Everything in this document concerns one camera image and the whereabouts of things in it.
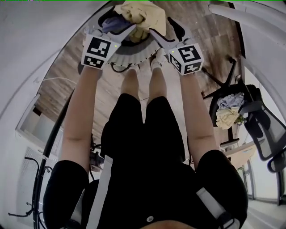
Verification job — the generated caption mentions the floral clothes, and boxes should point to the floral clothes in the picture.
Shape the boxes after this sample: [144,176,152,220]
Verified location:
[233,114,247,126]

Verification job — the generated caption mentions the person's white right shoe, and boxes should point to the person's white right shoe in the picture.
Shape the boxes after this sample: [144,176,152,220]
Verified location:
[150,48,168,70]

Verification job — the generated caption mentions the person's right leg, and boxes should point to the person's right leg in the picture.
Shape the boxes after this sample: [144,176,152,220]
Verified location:
[147,66,168,106]

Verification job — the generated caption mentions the person's white left shoe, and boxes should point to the person's white left shoe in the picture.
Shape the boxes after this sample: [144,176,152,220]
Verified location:
[127,64,141,76]

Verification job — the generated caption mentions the dark office chair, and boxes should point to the dark office chair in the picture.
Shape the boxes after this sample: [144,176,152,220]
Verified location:
[267,148,286,174]

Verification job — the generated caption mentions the white floor cable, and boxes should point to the white floor cable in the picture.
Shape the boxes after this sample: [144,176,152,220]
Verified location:
[41,76,77,83]

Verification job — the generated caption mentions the person's black clothing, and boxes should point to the person's black clothing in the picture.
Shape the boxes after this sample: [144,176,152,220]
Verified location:
[42,93,249,229]

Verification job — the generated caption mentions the person's leg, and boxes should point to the person's leg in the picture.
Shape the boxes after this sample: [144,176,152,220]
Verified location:
[120,68,142,102]
[147,66,168,106]

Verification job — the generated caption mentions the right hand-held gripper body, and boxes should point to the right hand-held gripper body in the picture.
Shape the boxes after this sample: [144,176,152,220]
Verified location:
[164,36,204,76]

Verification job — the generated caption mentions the cream clothes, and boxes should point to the cream clothes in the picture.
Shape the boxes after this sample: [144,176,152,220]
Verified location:
[215,107,241,130]

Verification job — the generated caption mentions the pale yellow clothes garment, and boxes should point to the pale yellow clothes garment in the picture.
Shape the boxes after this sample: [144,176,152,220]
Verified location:
[114,0,167,37]

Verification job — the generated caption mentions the light blue clothes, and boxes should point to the light blue clothes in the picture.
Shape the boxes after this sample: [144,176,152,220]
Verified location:
[217,91,246,110]

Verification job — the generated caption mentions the black floor cable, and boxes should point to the black floor cable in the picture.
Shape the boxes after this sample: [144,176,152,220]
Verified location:
[110,62,133,73]

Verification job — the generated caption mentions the blue purple clothes garment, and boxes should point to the blue purple clothes garment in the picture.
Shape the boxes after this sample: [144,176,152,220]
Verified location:
[101,15,133,34]

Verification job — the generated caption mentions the black mesh office chair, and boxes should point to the black mesh office chair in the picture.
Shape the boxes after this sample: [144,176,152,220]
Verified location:
[202,55,286,162]

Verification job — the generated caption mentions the white ribbed laundry basket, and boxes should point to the white ribbed laundry basket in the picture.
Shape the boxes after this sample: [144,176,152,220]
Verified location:
[106,4,168,67]

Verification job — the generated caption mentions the white cabinet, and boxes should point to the white cabinet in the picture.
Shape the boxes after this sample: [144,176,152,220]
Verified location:
[15,93,66,158]

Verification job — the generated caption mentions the black stand pole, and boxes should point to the black stand pole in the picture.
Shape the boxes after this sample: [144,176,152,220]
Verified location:
[31,106,68,226]

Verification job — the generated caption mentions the white clothes rack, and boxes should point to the white clothes rack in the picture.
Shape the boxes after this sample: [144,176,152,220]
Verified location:
[208,0,249,29]

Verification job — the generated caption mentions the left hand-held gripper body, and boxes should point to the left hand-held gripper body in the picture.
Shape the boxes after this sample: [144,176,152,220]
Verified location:
[80,25,123,70]

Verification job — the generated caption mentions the olive yellow clothes garment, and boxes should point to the olive yellow clothes garment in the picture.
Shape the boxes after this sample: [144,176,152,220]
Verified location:
[129,28,151,43]

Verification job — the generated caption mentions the person's left leg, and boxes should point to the person's left leg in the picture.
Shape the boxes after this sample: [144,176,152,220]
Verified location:
[120,68,142,102]

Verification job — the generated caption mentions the black tripod equipment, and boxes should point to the black tripod equipment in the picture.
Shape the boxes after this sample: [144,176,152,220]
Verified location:
[88,133,106,182]

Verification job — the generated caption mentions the white harness strap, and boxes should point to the white harness strap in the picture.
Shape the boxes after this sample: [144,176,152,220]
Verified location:
[196,187,225,222]
[92,155,114,225]

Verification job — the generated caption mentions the person's white shoe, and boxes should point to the person's white shoe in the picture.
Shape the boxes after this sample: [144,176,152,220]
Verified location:
[127,64,141,76]
[150,48,168,70]

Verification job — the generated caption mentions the wooden desk with white frame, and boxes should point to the wooden desk with white frame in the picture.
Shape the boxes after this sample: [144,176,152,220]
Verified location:
[219,138,257,167]

